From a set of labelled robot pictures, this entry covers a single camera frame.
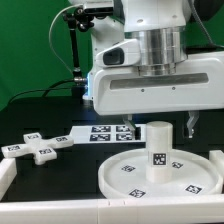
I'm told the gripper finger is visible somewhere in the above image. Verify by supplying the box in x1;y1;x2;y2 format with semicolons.
186;111;199;138
122;115;140;140

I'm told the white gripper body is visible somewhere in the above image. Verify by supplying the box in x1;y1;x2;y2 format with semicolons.
93;51;224;115

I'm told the white round table top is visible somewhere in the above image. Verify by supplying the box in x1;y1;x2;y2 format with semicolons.
98;148;223;199

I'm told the white cross-shaped table base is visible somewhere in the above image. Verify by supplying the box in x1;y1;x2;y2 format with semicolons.
1;132;74;165

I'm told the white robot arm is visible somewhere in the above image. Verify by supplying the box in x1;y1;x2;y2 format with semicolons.
68;0;224;135

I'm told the white marker plate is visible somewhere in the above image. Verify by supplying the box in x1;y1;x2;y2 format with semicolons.
70;124;146;144

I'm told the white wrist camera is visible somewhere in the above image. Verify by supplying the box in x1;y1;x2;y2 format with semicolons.
95;39;141;68

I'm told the black cable on table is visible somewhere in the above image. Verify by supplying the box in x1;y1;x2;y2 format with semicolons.
7;78;84;105

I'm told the white front fence rail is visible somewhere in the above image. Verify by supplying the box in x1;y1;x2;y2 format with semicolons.
0;195;224;224

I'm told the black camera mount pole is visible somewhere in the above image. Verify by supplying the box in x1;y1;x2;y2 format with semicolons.
62;7;92;96

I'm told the white left fence rail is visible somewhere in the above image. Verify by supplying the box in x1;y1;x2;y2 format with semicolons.
0;158;17;201

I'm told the grey cable loop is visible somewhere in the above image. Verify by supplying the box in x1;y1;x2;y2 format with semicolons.
48;4;81;73

